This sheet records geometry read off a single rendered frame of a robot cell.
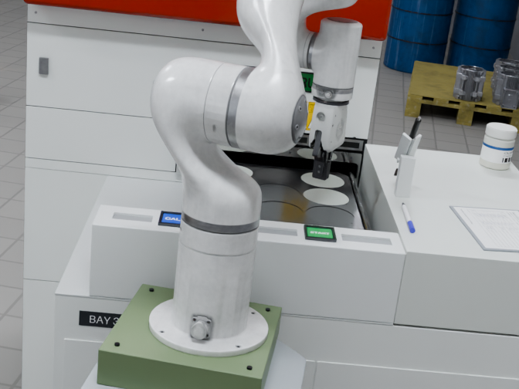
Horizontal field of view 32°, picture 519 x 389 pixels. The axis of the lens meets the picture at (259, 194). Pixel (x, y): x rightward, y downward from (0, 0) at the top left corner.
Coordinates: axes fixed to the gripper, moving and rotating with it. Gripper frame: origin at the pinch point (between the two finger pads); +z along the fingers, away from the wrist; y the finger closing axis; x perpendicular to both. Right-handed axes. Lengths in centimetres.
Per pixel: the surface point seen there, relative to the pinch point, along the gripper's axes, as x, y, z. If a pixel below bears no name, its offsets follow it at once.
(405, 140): -16.8, -0.4, -10.2
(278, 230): -4.0, -31.1, 2.4
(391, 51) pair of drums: 145, 568, 83
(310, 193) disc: 3.6, 5.3, 8.0
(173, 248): 9.9, -44.4, 5.2
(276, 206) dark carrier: 6.3, -6.8, 8.0
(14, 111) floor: 279, 245, 98
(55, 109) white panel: 67, -2, 1
